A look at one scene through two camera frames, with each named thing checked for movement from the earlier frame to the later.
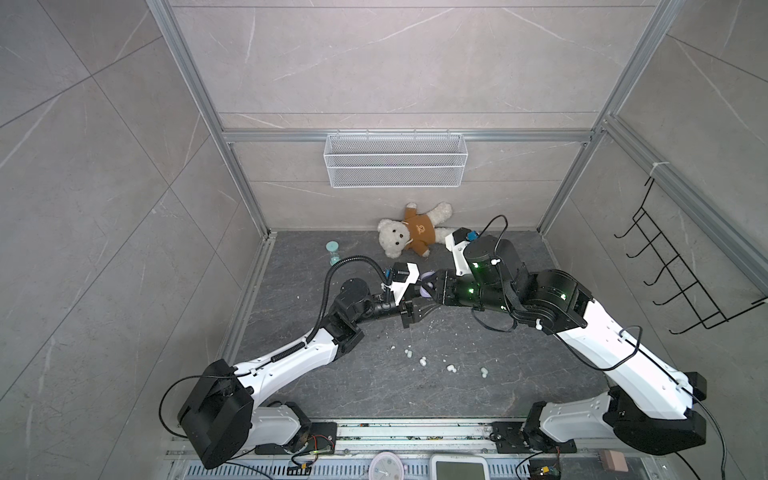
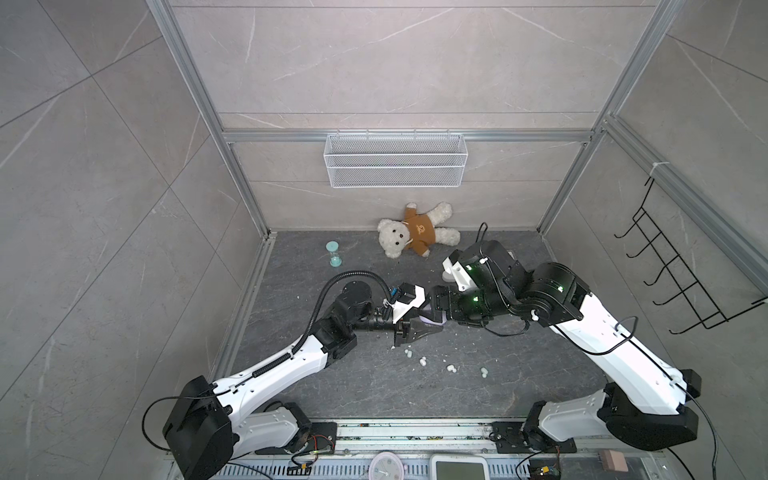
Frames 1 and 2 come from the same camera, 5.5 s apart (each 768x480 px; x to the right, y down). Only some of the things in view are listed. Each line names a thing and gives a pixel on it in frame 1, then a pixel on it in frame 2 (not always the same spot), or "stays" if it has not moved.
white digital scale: (459, 467) stays
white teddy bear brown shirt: (416, 232) stays
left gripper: (405, 307) -> (398, 324)
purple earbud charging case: (424, 292) -> (440, 324)
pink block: (614, 461) stays
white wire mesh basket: (395, 160) stays
